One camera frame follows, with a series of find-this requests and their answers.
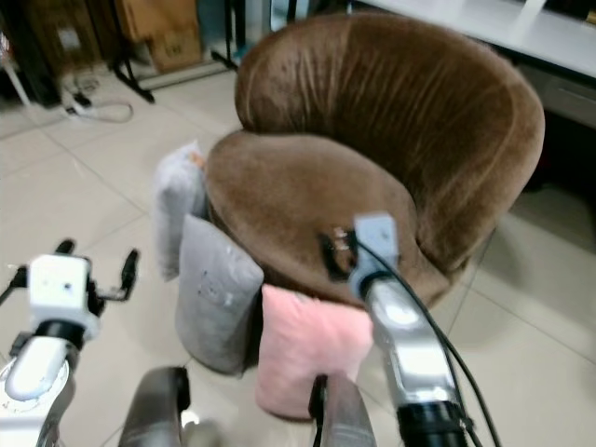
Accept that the light grey fluffy pillow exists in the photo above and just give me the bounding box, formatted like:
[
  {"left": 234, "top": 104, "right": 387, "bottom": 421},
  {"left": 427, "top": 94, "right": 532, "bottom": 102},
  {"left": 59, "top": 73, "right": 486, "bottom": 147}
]
[{"left": 151, "top": 140, "right": 208, "bottom": 280}]

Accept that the grey square pillow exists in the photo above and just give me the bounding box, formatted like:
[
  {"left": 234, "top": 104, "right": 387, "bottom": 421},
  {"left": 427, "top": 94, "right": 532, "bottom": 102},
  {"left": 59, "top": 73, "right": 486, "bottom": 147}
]
[{"left": 175, "top": 214, "right": 265, "bottom": 376}]

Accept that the pink plush pillow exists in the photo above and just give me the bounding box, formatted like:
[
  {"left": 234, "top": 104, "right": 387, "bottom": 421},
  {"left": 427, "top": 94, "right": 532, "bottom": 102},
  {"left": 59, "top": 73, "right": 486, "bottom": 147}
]
[{"left": 255, "top": 284, "right": 375, "bottom": 421}]

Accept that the brown velvet round sofa chair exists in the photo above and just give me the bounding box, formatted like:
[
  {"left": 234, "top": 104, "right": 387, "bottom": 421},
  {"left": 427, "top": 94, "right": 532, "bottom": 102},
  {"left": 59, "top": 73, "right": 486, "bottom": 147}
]
[{"left": 205, "top": 11, "right": 547, "bottom": 308}]

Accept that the grey left robot leg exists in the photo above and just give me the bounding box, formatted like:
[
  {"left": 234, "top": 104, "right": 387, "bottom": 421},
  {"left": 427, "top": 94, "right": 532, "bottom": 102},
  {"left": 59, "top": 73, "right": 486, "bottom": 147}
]
[{"left": 118, "top": 366, "right": 193, "bottom": 447}]

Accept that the grey robot leg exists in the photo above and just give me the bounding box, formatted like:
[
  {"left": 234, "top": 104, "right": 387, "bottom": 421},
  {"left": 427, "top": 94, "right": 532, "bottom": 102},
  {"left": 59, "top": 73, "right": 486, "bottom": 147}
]
[
  {"left": 118, "top": 366, "right": 193, "bottom": 447},
  {"left": 308, "top": 374, "right": 379, "bottom": 447}
]

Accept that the white power strip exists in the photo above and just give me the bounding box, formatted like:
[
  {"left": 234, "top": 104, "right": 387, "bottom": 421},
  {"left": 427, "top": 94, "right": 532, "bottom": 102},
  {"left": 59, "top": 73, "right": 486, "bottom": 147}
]
[{"left": 66, "top": 92, "right": 96, "bottom": 115}]

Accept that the grey right robot leg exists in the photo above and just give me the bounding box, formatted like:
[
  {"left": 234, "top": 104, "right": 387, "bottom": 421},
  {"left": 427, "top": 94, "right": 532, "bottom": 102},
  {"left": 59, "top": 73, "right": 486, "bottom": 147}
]
[{"left": 308, "top": 374, "right": 379, "bottom": 447}]

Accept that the black metal stand leg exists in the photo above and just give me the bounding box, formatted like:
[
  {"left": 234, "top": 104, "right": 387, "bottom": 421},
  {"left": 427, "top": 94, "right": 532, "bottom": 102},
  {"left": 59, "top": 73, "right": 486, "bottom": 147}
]
[{"left": 109, "top": 54, "right": 157, "bottom": 104}]

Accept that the white framed chair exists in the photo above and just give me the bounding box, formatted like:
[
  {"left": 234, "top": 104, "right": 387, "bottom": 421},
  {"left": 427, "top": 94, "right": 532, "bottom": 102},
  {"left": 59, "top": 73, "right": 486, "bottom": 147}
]
[{"left": 0, "top": 32, "right": 21, "bottom": 96}]

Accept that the dark brown cardboard box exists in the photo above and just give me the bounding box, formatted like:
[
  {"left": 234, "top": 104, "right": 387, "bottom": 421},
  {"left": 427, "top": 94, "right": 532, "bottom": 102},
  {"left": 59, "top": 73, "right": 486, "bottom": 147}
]
[{"left": 22, "top": 0, "right": 100, "bottom": 81}]

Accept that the light brown cardboard box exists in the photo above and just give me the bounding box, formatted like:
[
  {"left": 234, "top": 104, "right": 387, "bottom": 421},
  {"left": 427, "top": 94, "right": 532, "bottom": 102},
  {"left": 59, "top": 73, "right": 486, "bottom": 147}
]
[{"left": 115, "top": 0, "right": 205, "bottom": 75}]

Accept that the white table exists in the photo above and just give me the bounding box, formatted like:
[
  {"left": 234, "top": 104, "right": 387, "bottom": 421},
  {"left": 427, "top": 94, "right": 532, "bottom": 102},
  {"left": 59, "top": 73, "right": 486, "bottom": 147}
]
[{"left": 352, "top": 0, "right": 596, "bottom": 81}]

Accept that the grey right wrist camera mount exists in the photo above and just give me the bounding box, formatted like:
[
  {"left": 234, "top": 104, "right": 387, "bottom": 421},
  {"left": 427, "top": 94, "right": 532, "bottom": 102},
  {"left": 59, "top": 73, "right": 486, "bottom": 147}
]
[{"left": 351, "top": 212, "right": 400, "bottom": 282}]

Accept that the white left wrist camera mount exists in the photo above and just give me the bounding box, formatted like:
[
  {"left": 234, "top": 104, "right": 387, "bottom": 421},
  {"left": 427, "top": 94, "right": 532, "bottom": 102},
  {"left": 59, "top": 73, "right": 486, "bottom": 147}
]
[{"left": 29, "top": 253, "right": 95, "bottom": 324}]

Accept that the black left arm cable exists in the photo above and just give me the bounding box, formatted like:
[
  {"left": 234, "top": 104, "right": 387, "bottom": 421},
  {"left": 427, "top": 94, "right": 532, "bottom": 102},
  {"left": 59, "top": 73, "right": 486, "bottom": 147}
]
[{"left": 0, "top": 264, "right": 31, "bottom": 306}]

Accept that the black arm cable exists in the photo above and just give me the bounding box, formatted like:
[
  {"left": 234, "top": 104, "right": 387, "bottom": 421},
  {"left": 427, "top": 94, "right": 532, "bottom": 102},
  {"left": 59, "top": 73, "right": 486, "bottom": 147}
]
[
  {"left": 354, "top": 237, "right": 506, "bottom": 447},
  {"left": 0, "top": 264, "right": 31, "bottom": 306}
]

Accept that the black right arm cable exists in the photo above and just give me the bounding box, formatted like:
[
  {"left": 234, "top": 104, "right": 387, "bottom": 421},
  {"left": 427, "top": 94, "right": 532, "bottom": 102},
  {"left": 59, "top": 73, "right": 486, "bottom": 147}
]
[{"left": 354, "top": 237, "right": 506, "bottom": 447}]

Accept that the grey floor cable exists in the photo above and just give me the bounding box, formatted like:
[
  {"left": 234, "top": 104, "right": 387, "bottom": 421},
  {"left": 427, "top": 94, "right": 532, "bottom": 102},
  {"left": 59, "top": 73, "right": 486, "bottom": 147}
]
[{"left": 67, "top": 78, "right": 134, "bottom": 123}]

